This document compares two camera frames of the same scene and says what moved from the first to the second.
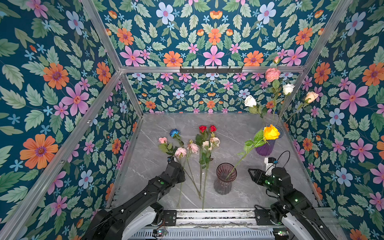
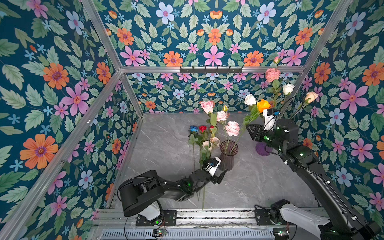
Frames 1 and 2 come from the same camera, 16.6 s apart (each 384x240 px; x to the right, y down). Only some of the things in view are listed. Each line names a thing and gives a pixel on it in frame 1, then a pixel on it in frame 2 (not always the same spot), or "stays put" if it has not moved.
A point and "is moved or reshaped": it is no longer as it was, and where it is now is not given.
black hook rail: x=210 y=71 stays put
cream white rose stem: x=310 y=96 stays put
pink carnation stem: x=273 y=75 stays put
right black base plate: x=262 y=217 stays put
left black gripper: x=182 y=174 -> x=219 y=178
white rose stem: x=250 y=102 stays put
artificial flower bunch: x=195 y=159 is moved or reshaped
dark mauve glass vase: x=226 y=173 -> x=228 y=149
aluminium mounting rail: x=217 y=219 stays put
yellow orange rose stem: x=268 y=133 -> x=256 y=110
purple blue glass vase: x=268 y=149 stays put
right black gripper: x=257 y=174 -> x=257 y=131
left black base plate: x=170 y=217 stays put
